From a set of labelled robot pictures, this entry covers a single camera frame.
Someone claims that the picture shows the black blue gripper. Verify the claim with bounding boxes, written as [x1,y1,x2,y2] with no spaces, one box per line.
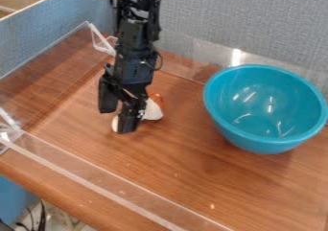
[100,0,162,134]

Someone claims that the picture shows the white brown toy mushroom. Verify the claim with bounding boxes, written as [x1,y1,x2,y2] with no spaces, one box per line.
[112,92,165,133]

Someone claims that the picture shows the blue plastic bowl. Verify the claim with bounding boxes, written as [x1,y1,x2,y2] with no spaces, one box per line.
[203,64,328,154]

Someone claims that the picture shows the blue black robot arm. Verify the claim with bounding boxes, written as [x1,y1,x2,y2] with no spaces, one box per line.
[100,0,164,134]

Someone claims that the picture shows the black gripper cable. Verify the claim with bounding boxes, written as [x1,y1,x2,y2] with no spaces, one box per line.
[146,51,165,72]

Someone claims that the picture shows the clear acrylic barrier frame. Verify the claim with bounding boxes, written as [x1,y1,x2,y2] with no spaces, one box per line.
[0,24,328,231]

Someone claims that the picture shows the black cables under table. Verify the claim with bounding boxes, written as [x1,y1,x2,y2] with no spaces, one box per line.
[0,199,49,231]

